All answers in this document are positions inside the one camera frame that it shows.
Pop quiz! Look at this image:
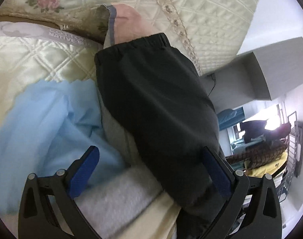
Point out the black puffer jacket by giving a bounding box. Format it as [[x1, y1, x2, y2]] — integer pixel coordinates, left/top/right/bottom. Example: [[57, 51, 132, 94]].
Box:
[[95, 33, 224, 238]]

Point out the metal clothes rack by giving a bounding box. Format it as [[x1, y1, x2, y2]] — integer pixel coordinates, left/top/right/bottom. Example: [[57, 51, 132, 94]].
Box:
[[277, 111, 303, 202]]

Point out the white hoodie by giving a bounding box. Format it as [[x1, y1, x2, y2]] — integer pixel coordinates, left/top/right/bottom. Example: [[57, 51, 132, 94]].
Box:
[[243, 171, 289, 205]]

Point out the yellow fleece jacket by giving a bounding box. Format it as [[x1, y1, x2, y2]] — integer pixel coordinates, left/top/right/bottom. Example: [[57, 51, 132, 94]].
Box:
[[246, 151, 288, 178]]

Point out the black hanging jacket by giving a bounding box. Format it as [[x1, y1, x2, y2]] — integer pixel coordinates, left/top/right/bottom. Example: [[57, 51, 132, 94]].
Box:
[[240, 120, 267, 144]]

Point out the blue curtain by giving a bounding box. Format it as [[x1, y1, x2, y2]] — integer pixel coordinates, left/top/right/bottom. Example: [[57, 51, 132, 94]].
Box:
[[235, 107, 245, 121]]

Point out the colourful patchwork bed quilt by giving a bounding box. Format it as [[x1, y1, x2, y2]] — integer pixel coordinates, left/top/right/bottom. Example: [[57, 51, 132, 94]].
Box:
[[74, 3, 182, 239]]

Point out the light blue cloth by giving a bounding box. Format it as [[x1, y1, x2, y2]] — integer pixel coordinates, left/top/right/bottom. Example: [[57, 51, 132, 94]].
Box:
[[0, 80, 126, 215]]

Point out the cream quilted pillow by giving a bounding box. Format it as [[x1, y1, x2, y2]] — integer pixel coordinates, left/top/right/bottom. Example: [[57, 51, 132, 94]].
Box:
[[0, 22, 103, 126]]

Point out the cream quilted headboard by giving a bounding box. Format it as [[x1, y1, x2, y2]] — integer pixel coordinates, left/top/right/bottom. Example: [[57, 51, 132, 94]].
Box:
[[0, 0, 259, 74]]

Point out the wall charger with cable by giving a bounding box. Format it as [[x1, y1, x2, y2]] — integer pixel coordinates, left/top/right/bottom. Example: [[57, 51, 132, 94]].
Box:
[[208, 73, 217, 96]]

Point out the grey wall cabinet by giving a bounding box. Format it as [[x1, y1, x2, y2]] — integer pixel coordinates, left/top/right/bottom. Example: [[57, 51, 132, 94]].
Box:
[[200, 36, 303, 120]]

